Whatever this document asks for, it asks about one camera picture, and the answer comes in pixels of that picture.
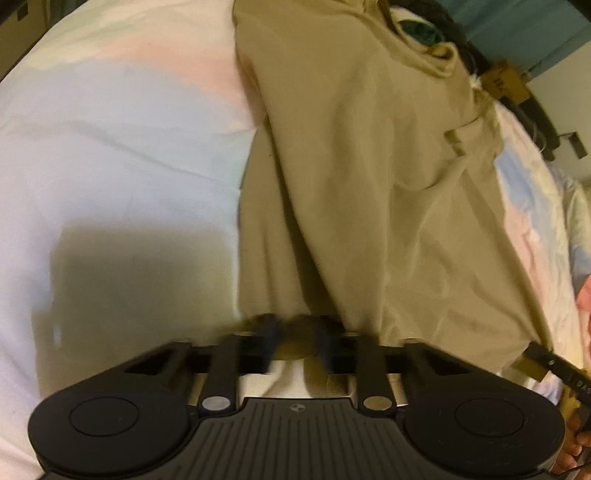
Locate tan hooded sweatshirt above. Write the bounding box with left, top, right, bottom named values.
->
left=233, top=1, right=551, bottom=373

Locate pile of mixed clothes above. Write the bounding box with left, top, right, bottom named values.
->
left=390, top=0, right=492, bottom=75

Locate person's right hand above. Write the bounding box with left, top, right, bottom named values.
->
left=556, top=274, right=591, bottom=476

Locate pastel bed duvet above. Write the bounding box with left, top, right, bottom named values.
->
left=0, top=0, right=591, bottom=480

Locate yellow paper bag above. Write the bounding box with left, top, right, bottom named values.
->
left=480, top=60, right=532, bottom=104

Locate large blue curtain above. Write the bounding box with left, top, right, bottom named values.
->
left=441, top=0, right=590, bottom=78

